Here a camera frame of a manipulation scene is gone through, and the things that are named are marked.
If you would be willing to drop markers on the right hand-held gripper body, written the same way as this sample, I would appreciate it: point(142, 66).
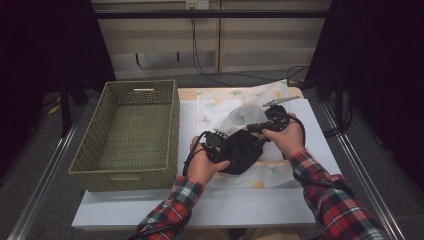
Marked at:
point(278, 118)

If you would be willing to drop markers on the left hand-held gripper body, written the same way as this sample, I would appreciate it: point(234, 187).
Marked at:
point(216, 146)

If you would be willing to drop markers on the black garment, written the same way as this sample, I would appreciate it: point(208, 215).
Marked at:
point(241, 151)

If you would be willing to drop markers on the white leaf-print mesh laundry bag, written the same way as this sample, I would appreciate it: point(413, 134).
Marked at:
point(216, 110)

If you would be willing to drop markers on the green woven basket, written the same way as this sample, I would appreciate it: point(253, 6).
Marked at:
point(133, 140)

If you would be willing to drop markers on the person's left hand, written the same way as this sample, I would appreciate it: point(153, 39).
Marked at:
point(203, 168)

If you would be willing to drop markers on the person's right hand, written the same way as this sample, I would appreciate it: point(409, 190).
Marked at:
point(290, 141)

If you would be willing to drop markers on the black metal stand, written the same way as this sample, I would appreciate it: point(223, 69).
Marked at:
point(64, 110)
point(339, 100)

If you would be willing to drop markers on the person's beige trousers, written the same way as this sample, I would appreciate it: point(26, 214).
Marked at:
point(273, 235)

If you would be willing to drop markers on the black curtain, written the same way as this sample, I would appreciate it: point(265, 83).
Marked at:
point(393, 66)
point(33, 50)

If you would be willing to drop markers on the yellow floor marker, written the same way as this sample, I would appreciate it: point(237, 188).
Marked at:
point(54, 110)

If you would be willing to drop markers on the aluminium floor rail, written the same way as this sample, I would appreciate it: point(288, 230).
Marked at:
point(364, 173)
point(38, 193)

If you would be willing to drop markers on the white wall socket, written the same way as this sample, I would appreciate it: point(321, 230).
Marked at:
point(197, 4)

